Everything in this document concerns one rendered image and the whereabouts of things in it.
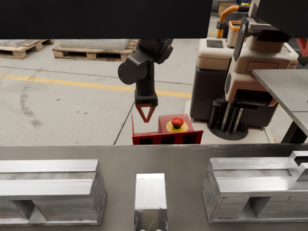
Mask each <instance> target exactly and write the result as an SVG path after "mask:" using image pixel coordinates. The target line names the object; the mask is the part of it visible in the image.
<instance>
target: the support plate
mask: <svg viewBox="0 0 308 231"><path fill-rule="evenodd" d="M252 74H253V75H254V76H255V77H256V78H257V80H258V81H259V82H260V83H261V84H262V85H263V86H264V88H265V89H266V90H267V91H268V92H269V93H270V95H271V96H272V97H273V98H274V99H275V100H276V101H277V103H278V104H279V105H280V106H281V107H282V108H283V109H284V111H285V112H286V113H287V114H288V115H289V116H290V117H291V118H292V119H293V120H294V122H295V123H296V124H297V125H298V126H299V127H300V128H301V130H302V131H303V132H304V133H305V134H306V135H307V137H308V112H291V111H308V102H307V100H308V69H268V70H253V71H252Z"/></svg>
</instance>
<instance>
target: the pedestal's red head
mask: <svg viewBox="0 0 308 231"><path fill-rule="evenodd" d="M131 116H132V111H131ZM175 117H179V118H182V119H183V121H184V122H185V123H186V124H187V125H188V131H185V132H169V131H168V130H167V129H166V124H167V123H168V122H170V121H171V120H172V119H173V118H175ZM203 132H204V131H203V130H197V131H194V129H193V126H192V124H191V122H190V119H189V117H188V114H187V113H186V114H174V115H159V123H158V132H141V133H134V127H133V116H132V144H133V145H158V144H200V143H201V139H202V134H203Z"/></svg>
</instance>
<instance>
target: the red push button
mask: <svg viewBox="0 0 308 231"><path fill-rule="evenodd" d="M171 123H172V124H173V125H174V128H175V129H179V128H180V127H181V126H182V125H183V123H184V121H183V119H182V118H179V117H175V118H173V119H172V121H171Z"/></svg>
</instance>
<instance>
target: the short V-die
mask: <svg viewBox="0 0 308 231"><path fill-rule="evenodd" d="M285 166H286V167H287V169H288V170H289V172H290V173H291V175H292V176H293V178H294V180H295V181H296V182H302V181H308V151H293V152H292V153H291V155H290V156H289V158H288V159H287V161H286V163H285Z"/></svg>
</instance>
